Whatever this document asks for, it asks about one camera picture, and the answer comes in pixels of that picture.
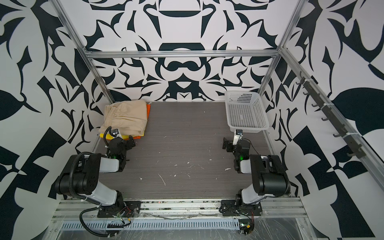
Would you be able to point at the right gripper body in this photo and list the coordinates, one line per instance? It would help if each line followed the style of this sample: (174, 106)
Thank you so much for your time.
(231, 147)

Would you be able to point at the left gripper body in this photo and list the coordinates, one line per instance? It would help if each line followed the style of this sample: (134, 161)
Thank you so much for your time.
(127, 145)

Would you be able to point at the beige shorts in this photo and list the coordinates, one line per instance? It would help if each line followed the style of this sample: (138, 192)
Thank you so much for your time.
(129, 117)

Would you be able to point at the yellow shorts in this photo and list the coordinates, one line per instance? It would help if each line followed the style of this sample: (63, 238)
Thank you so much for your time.
(105, 135)

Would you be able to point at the orange shorts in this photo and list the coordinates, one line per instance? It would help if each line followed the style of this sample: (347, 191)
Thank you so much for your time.
(148, 114)

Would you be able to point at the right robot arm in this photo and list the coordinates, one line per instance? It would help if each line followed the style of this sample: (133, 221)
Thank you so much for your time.
(269, 179)

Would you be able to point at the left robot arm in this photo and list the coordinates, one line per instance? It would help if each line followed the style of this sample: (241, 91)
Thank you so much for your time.
(80, 176)

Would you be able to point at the white laundry basket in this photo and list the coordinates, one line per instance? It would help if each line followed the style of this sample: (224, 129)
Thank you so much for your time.
(245, 111)

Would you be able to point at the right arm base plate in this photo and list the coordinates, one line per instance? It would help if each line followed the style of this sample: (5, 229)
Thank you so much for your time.
(229, 208)

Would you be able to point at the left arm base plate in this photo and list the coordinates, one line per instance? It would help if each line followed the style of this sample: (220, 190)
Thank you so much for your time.
(126, 210)

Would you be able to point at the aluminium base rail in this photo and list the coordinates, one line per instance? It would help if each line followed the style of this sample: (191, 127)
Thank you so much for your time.
(171, 209)

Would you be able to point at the white slotted cable duct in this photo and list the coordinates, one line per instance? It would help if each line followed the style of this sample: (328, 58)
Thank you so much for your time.
(186, 224)

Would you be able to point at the aluminium cage frame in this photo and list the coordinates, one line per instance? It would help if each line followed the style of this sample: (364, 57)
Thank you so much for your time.
(371, 161)

